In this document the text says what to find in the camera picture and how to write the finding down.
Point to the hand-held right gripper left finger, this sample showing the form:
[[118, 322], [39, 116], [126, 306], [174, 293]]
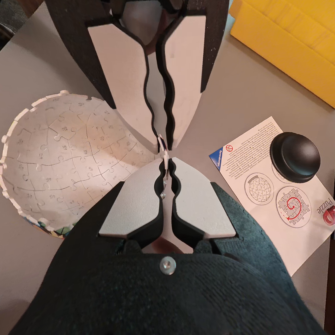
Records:
[[133, 206]]

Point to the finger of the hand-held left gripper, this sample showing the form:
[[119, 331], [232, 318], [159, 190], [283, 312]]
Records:
[[185, 78], [120, 78]]

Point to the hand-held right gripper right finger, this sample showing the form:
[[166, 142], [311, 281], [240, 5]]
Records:
[[201, 206]]

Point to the curved jigsaw piece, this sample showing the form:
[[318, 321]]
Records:
[[165, 163], [161, 143]]

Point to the colourful cartoon puzzle ball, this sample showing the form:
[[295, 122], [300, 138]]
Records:
[[52, 162]]

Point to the black round ball stand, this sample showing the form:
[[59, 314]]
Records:
[[295, 157]]

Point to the white instruction leaflet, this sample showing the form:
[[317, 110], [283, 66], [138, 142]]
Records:
[[243, 162]]

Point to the yellow plastic bin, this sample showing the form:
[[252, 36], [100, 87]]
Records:
[[288, 47]]

